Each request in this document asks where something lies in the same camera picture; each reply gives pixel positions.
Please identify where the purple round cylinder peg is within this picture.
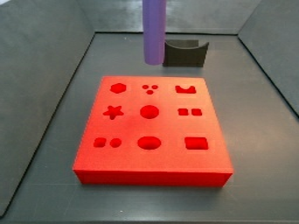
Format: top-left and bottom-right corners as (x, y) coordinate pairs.
(143, 0), (166, 65)

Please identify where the red shape-sorting block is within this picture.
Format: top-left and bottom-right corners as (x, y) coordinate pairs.
(72, 76), (234, 187)

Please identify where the dark grey curved cradle block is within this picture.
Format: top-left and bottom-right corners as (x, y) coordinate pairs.
(163, 39), (210, 67)

